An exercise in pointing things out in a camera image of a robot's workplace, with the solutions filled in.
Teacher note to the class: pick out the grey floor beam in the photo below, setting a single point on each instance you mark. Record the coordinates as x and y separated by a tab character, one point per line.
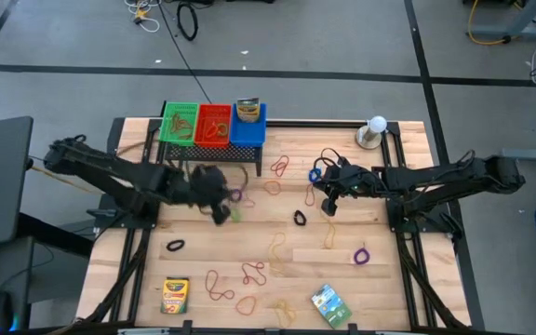
528	153

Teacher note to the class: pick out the yellow rubber band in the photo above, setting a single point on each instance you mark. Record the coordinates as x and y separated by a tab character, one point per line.
328	242
272	253
286	316

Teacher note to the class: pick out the black metal riser shelf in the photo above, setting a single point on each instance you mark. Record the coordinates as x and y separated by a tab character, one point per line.
212	152

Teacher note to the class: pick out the wooden desk grey legs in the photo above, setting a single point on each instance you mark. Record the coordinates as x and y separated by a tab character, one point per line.
514	31

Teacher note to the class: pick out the table lamp with white bulb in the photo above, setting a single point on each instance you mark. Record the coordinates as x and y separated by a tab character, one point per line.
371	130

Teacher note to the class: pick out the red plastic basket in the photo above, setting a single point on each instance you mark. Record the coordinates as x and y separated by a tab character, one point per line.
203	111

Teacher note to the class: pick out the orange rubber band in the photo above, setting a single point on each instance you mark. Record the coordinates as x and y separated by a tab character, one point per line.
265	187
237	304

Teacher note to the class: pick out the green plastic basket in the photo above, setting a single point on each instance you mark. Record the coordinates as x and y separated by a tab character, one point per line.
165	111

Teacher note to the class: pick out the blue plastic basket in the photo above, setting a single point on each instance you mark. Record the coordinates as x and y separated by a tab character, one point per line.
249	132

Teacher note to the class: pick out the blue and black bands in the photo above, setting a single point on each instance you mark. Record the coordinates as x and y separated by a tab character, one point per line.
295	218

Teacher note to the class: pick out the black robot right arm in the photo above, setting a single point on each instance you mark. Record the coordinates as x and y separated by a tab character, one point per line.
435	179

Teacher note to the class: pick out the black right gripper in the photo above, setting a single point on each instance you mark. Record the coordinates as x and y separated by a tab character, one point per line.
352	181

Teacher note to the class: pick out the green card pack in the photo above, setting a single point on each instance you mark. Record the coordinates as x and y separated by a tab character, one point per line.
330	304

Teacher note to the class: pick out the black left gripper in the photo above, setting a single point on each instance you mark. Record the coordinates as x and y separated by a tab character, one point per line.
210	186

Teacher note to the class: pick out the Crayola crayon box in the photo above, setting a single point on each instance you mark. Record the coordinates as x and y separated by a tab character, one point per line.
175	295
248	111

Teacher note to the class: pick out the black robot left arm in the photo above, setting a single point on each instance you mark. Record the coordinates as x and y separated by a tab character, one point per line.
110	172

